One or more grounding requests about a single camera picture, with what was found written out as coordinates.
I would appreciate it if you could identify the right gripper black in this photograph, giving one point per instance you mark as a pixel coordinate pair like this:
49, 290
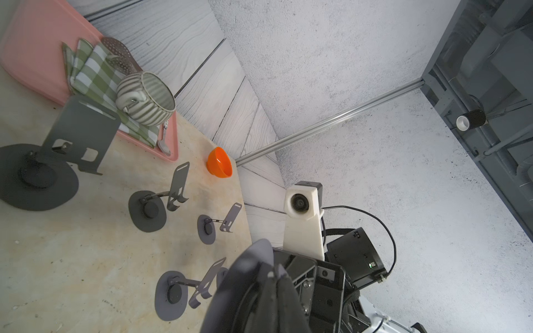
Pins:
320, 286

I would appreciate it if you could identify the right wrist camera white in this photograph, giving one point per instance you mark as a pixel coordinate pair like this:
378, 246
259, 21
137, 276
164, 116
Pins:
303, 231

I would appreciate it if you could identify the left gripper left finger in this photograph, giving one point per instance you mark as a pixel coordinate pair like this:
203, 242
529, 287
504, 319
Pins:
263, 316

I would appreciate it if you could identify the metal spoon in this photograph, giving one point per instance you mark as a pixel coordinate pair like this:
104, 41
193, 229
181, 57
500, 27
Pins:
162, 143

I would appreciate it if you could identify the orange bowl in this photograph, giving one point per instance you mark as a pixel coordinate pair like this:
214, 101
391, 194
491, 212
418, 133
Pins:
219, 163

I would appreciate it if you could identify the dark phone stand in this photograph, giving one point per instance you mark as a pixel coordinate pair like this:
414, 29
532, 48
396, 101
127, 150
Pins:
148, 210
40, 178

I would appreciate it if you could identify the green checkered cloth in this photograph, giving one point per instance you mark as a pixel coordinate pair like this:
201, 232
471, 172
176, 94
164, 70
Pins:
89, 74

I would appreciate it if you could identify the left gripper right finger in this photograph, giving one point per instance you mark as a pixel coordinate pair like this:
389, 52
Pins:
291, 315

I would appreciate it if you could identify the pink tray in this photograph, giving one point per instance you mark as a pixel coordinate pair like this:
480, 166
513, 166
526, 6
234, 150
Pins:
31, 49

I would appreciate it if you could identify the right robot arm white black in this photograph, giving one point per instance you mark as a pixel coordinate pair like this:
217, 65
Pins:
355, 253

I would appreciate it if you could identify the striped ceramic cup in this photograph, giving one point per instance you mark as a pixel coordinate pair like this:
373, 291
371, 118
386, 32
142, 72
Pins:
145, 98

